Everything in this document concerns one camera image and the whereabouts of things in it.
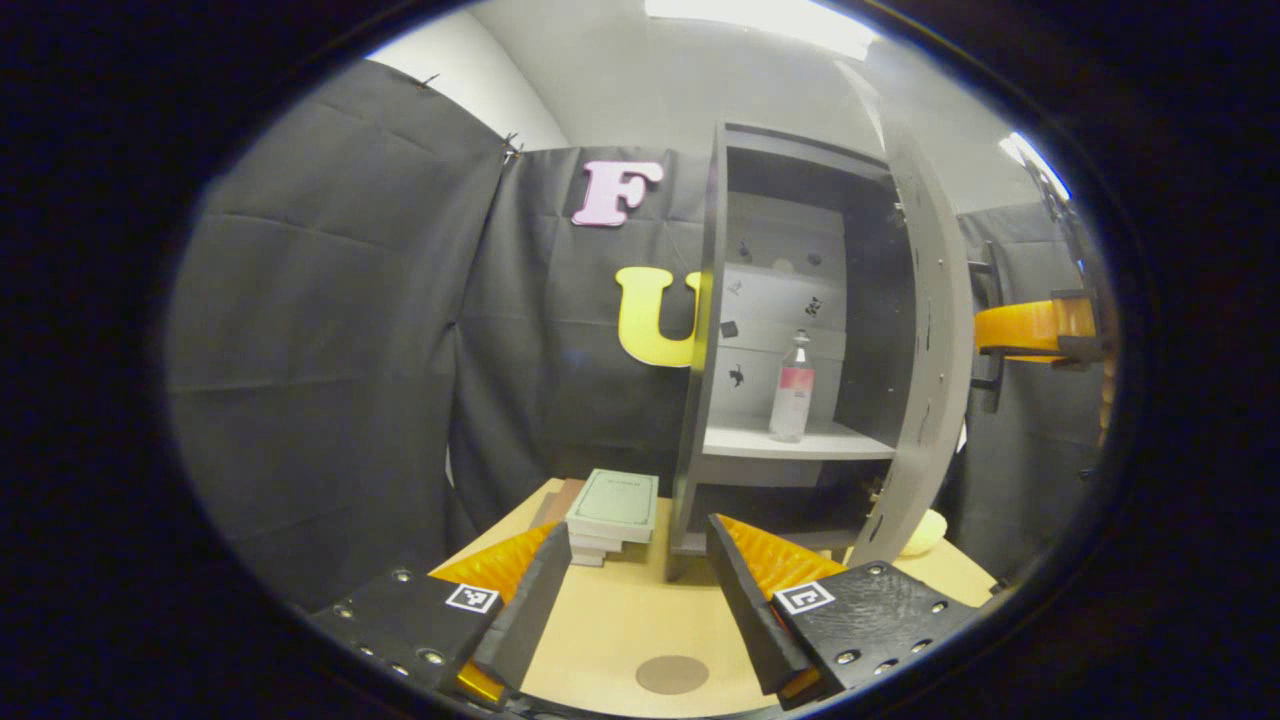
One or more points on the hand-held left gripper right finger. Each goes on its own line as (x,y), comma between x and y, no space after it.
(745,610)

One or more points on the yellow plush toy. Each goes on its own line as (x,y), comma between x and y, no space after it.
(925,533)

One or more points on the clear bottle with pink label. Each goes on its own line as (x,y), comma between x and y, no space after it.
(792,395)

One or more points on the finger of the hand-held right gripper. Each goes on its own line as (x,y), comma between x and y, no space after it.
(1030,328)
(1107,400)

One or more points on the dark grey cabinet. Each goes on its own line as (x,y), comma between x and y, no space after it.
(730,440)

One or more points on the round brown coaster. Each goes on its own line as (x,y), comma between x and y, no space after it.
(672,675)

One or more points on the black backdrop cloth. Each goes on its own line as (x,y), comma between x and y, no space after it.
(320,350)

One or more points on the stack of white books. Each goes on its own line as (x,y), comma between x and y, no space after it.
(600,550)

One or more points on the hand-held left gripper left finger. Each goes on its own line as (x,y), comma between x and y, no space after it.
(530,620)

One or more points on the brown book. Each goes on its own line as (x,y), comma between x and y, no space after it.
(555,505)

